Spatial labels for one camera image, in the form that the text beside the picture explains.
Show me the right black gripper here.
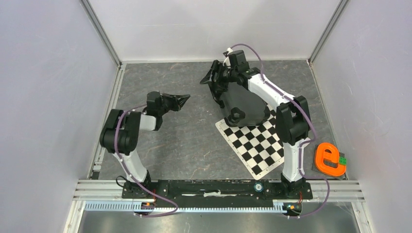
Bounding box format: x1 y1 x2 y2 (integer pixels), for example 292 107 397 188
199 60 237 92

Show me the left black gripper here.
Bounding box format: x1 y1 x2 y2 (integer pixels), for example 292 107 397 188
158 93 190 116

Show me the black poker set case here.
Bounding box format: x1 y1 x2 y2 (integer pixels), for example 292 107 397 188
208 83 271 127

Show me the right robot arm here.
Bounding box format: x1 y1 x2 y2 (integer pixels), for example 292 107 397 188
200 49 315 198

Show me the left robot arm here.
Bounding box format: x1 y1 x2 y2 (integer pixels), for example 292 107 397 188
99 91 190 198

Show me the black white checkered board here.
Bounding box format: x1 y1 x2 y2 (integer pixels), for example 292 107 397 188
215 106 284 180

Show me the green toy block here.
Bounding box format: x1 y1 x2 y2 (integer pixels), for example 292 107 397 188
339 156 347 166

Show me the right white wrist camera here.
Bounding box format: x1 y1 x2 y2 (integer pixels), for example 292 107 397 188
223 48 233 67

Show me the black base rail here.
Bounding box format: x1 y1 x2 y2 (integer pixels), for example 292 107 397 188
121 179 313 208

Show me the teal chip on rail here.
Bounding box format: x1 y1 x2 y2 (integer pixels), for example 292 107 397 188
254 182 264 193

